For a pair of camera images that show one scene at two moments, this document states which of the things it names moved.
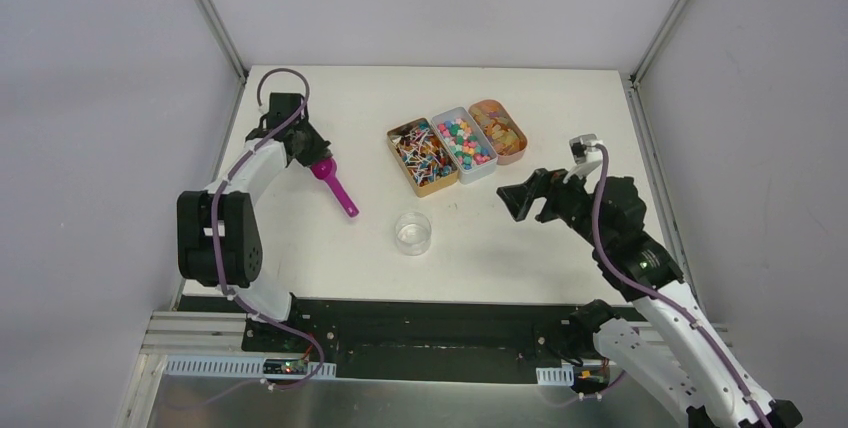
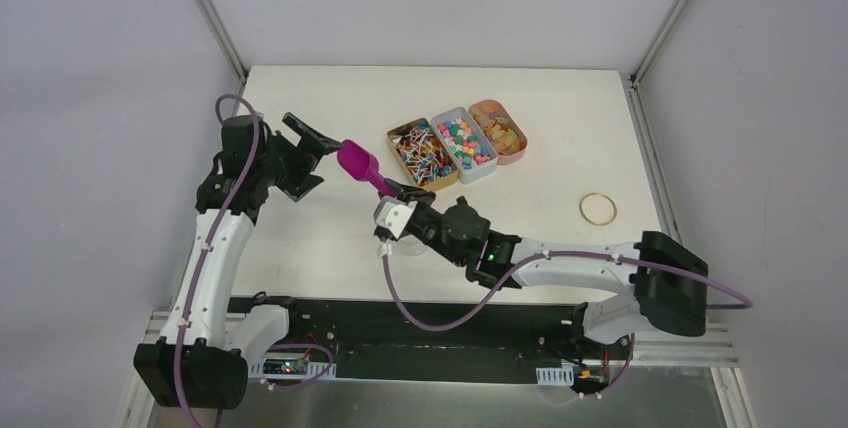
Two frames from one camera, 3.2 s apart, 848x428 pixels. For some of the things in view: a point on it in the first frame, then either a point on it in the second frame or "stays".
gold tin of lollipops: [423, 156] stays
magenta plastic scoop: [326, 170] → [364, 165]
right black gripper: [543, 183] → [417, 194]
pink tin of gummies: [502, 131] stays
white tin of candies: [470, 152] stays
